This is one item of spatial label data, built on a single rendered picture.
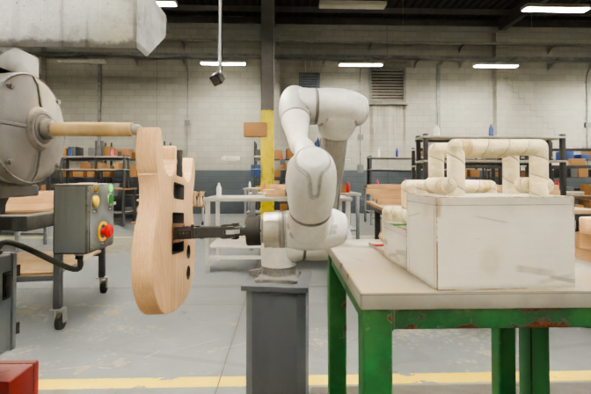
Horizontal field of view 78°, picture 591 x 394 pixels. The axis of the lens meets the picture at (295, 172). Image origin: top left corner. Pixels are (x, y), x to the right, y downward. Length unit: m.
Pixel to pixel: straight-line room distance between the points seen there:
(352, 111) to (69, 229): 0.95
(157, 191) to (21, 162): 0.31
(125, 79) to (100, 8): 12.46
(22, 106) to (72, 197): 0.32
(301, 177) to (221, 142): 11.37
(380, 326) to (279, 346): 0.94
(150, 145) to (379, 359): 0.61
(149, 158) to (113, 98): 12.50
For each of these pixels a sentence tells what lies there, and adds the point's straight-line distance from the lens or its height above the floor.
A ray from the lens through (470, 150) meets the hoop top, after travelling 0.76.
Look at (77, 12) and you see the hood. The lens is 0.87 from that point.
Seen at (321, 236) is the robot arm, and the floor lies 1.00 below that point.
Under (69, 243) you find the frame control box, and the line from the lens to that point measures 1.23.
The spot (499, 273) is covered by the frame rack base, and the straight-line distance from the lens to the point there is 0.80.
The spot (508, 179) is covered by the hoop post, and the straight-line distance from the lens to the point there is 0.91.
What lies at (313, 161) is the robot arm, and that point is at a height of 1.17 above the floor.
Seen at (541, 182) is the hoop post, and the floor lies 1.13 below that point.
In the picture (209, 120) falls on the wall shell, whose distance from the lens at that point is 12.25.
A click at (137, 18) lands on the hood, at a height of 1.44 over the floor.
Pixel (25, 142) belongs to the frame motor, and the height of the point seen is 1.21.
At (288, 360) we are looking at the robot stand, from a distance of 1.65.
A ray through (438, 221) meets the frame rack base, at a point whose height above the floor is 1.06.
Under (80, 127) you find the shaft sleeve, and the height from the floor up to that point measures 1.25.
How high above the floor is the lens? 1.14
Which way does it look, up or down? 1 degrees up
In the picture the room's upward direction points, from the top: straight up
